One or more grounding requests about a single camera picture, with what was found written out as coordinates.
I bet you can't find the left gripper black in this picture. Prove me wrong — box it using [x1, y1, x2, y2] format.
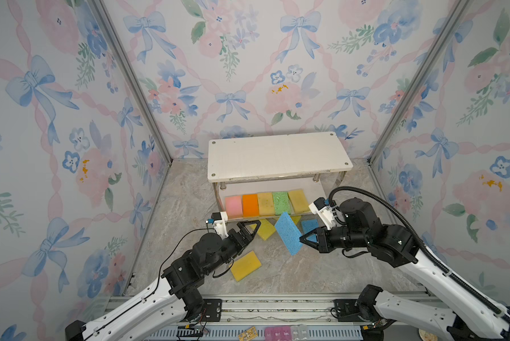
[202, 218, 259, 276]

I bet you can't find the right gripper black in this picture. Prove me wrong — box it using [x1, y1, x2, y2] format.
[298, 222, 368, 251]

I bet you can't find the blue sponge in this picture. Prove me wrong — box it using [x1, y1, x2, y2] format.
[274, 213, 303, 256]
[300, 219, 319, 242]

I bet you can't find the yellow sponge bottom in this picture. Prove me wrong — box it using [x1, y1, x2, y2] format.
[257, 193, 275, 216]

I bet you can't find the dark yellow sponge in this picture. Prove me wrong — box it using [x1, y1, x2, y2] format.
[288, 189, 310, 214]

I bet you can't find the green sponge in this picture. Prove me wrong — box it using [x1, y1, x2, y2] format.
[272, 191, 291, 216]

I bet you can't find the white two-tier shelf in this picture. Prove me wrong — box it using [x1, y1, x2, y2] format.
[208, 132, 354, 211]

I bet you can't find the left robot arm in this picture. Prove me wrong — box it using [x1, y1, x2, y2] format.
[65, 220, 261, 340]

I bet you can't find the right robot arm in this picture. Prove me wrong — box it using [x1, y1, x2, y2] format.
[300, 197, 510, 340]

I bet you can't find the clear plastic box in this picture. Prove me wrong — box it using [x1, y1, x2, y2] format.
[290, 325, 310, 341]

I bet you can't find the pink plastic box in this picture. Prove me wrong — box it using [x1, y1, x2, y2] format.
[264, 325, 292, 341]

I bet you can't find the yellow patterned card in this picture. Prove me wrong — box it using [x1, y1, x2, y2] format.
[238, 327, 259, 341]

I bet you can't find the round patterned disc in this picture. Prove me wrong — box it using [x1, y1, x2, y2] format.
[418, 329, 439, 341]

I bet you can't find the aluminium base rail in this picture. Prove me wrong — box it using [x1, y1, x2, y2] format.
[94, 295, 457, 341]

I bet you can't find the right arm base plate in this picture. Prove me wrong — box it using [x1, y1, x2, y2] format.
[330, 299, 389, 325]

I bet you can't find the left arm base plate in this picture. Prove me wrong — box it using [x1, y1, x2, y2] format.
[183, 298, 223, 323]

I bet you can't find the black corrugated cable hose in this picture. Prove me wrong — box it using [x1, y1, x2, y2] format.
[327, 186, 510, 338]

